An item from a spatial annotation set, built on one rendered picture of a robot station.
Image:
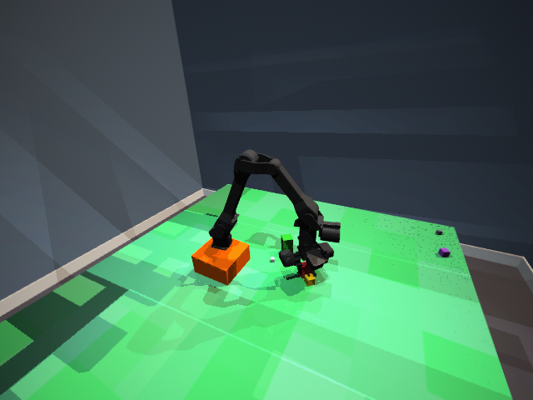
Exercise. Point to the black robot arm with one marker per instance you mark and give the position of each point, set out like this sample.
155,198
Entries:
310,218

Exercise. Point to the yellow block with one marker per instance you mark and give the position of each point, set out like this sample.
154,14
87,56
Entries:
309,279

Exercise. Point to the small purple block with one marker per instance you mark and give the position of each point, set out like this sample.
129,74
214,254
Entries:
444,252

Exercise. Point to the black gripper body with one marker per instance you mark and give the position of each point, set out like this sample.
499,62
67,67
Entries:
289,259

